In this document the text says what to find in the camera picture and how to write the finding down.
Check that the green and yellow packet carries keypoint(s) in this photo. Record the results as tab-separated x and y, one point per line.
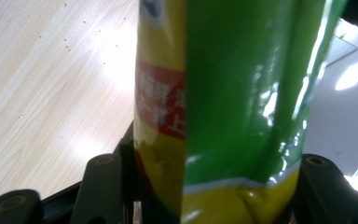
230	109

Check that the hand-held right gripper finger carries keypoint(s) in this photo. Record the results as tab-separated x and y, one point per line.
127	168

